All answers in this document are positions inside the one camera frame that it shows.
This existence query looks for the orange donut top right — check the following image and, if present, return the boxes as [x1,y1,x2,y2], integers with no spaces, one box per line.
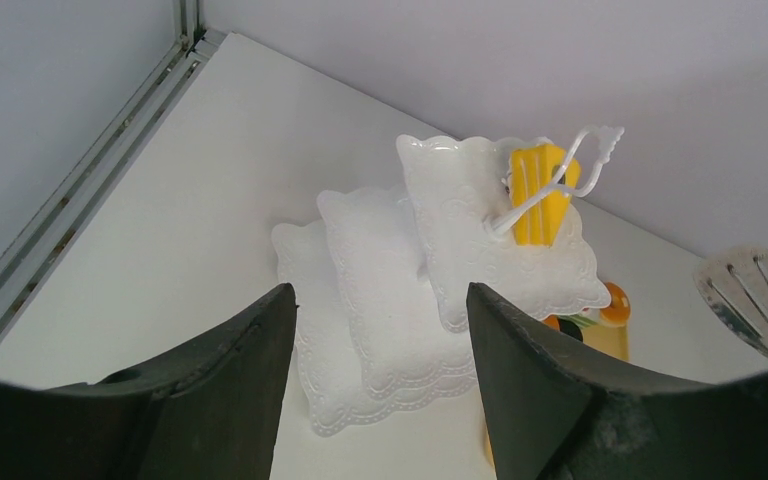
[599,282,631,328]

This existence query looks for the white three-tier dessert stand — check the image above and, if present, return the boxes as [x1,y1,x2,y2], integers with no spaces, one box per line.
[271,126,623,437]

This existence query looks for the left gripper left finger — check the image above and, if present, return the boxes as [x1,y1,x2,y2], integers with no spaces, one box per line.
[0,283,297,479]

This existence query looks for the green white cake piece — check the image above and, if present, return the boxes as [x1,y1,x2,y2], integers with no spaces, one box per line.
[557,313,600,342]

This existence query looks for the orange donut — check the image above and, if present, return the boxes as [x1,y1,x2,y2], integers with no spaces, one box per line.
[543,315,561,331]
[599,282,631,328]

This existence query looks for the orange donut left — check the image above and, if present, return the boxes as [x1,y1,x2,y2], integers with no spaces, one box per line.
[543,315,561,331]

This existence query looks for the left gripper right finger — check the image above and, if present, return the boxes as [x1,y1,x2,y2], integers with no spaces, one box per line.
[466,283,768,479]

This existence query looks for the yellow serving tray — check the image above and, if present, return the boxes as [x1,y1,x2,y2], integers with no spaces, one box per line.
[478,324,630,472]

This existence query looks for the metal serving tongs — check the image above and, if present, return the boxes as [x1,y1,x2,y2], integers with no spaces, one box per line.
[693,244,768,359]

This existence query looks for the yellow cake slice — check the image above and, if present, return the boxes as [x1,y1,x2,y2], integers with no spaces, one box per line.
[508,143,583,248]

